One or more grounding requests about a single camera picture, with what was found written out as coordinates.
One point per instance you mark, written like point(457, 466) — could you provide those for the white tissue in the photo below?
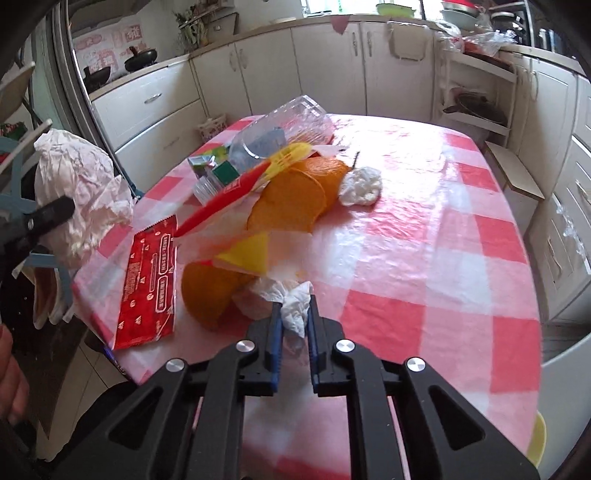
point(256, 300)

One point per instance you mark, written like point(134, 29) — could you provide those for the black wok on counter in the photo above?
point(140, 59)

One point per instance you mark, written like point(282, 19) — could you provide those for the red white checkered tablecloth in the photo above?
point(437, 269)

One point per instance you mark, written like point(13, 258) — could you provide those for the orange fruit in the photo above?
point(329, 172)

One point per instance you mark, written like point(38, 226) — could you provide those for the red yellow snack bag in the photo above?
point(213, 202)

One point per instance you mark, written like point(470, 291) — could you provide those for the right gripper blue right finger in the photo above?
point(314, 347)

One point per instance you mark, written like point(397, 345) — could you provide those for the floral waste basket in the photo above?
point(211, 127)

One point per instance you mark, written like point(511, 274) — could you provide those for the white open shelf trolley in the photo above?
point(475, 93)

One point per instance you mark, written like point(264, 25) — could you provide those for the red snack wrapper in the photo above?
point(147, 306)

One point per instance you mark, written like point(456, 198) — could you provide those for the orange peel piece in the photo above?
point(207, 291)

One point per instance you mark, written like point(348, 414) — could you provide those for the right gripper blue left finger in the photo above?
point(274, 346)

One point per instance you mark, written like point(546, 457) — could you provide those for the grey green milk carton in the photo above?
point(213, 166)

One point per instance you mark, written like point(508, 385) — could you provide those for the blue white shoe rack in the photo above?
point(23, 222)

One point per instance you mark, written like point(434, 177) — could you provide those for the orange white slipper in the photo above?
point(53, 302)

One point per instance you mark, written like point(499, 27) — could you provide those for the white kitchen cabinets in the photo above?
point(376, 68)

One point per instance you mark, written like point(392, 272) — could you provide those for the white tissue ball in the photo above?
point(361, 187)

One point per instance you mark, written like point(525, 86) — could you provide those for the clear plastic bottle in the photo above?
point(299, 120)

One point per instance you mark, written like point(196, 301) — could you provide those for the white red plastic bag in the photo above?
point(71, 166)

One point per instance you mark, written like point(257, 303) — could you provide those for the yellow plastic stool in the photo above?
point(537, 445)

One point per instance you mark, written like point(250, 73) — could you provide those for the person's left hand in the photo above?
point(14, 388)

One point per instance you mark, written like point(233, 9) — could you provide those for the green basin on counter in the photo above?
point(393, 10)

